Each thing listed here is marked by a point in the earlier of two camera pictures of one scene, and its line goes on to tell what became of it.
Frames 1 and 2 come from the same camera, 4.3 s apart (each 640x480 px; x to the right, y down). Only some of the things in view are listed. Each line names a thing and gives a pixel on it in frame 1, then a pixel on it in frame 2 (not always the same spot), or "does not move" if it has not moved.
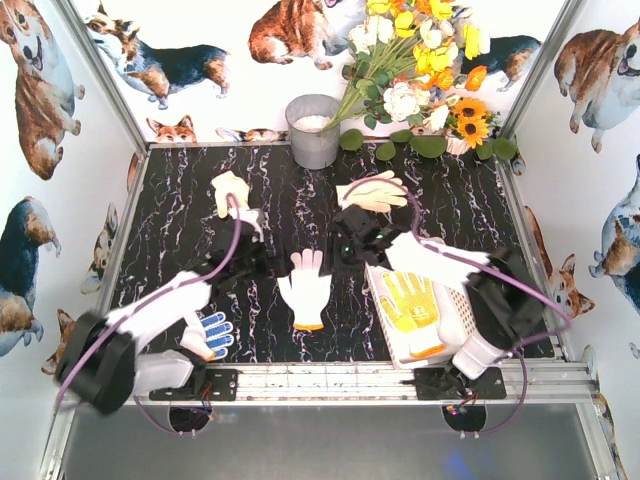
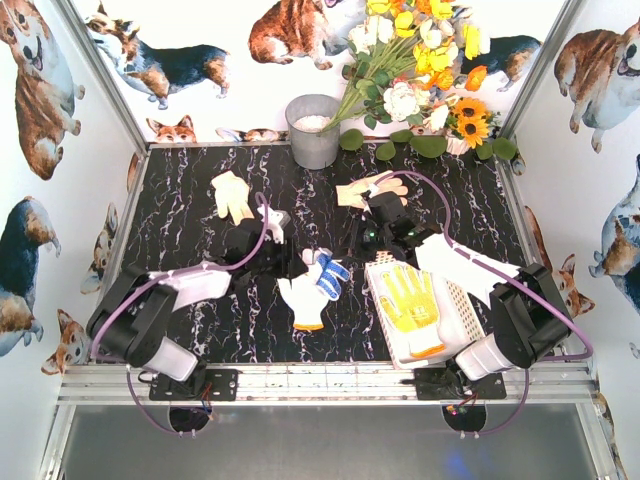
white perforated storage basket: (456, 318) does not move
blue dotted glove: (207, 338) to (330, 272)
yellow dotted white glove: (410, 304) does not move
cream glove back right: (380, 192) does not move
